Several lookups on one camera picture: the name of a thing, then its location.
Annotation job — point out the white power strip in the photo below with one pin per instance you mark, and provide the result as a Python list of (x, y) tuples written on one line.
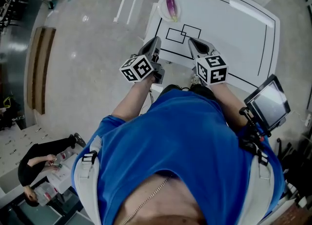
[(308, 119)]

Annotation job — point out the wooden bench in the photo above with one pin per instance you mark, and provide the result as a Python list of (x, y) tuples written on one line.
[(39, 68)]

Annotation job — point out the clear bottle red label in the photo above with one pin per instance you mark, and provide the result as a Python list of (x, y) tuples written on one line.
[(64, 156)]

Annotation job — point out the person's dark trousers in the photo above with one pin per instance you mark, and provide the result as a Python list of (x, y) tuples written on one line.
[(207, 92)]

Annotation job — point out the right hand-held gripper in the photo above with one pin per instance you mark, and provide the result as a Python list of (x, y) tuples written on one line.
[(212, 70)]

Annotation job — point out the person's right forearm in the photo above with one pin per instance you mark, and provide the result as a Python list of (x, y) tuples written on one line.
[(231, 104)]

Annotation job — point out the clear container red label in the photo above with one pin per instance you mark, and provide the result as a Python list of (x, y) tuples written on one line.
[(46, 193)]

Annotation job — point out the person's blue shirt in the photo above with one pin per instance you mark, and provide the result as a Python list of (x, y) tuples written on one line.
[(175, 141)]

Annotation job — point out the person's patterned shoe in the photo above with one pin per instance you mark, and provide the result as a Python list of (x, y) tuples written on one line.
[(196, 80)]

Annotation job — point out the small white side table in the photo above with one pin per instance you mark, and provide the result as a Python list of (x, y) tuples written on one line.
[(61, 179)]

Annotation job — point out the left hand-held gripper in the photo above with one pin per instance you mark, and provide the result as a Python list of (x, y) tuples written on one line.
[(142, 67)]

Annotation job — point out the purple eggplant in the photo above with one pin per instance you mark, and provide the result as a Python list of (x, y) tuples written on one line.
[(172, 8)]

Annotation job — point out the person's left forearm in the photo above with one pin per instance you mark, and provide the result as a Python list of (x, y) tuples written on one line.
[(132, 99)]

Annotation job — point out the person's bare chest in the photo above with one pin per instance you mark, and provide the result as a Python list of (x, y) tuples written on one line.
[(165, 202)]

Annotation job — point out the black monitor screen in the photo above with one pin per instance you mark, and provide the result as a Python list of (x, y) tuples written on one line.
[(269, 103)]

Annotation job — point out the black office chair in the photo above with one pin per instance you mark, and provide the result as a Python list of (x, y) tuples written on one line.
[(296, 160)]

